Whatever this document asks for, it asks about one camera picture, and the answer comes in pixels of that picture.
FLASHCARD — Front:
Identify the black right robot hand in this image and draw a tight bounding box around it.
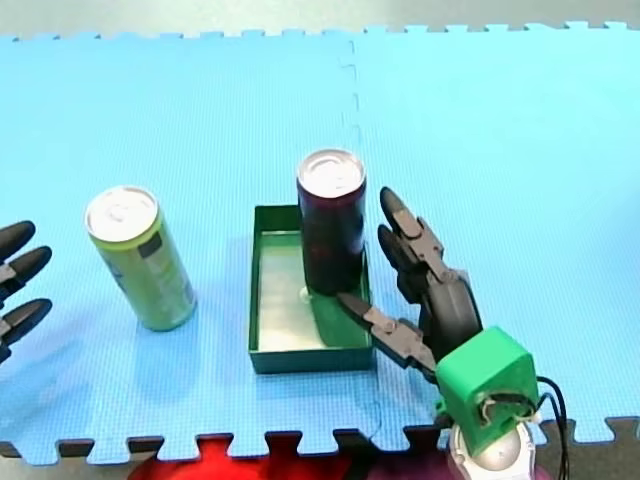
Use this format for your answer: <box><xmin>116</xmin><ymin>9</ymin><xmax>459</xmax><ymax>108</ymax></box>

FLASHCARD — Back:
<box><xmin>337</xmin><ymin>186</ymin><xmax>486</xmax><ymax>387</ymax></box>

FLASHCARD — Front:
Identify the dark purple drink can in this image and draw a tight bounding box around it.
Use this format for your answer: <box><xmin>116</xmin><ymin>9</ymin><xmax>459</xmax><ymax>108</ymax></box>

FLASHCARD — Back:
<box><xmin>295</xmin><ymin>148</ymin><xmax>368</xmax><ymax>298</ymax></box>

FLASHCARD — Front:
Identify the green drink can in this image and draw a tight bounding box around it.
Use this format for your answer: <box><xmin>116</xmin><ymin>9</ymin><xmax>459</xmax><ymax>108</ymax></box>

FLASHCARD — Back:
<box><xmin>83</xmin><ymin>185</ymin><xmax>198</xmax><ymax>333</ymax></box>

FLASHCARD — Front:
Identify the shallow green tray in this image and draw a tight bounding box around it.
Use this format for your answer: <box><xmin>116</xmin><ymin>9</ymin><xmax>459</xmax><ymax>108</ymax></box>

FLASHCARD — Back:
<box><xmin>247</xmin><ymin>204</ymin><xmax>376</xmax><ymax>375</ymax></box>

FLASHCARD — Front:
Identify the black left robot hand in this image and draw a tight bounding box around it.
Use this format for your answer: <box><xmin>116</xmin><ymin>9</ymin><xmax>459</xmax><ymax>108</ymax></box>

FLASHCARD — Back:
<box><xmin>0</xmin><ymin>220</ymin><xmax>54</xmax><ymax>369</ymax></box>

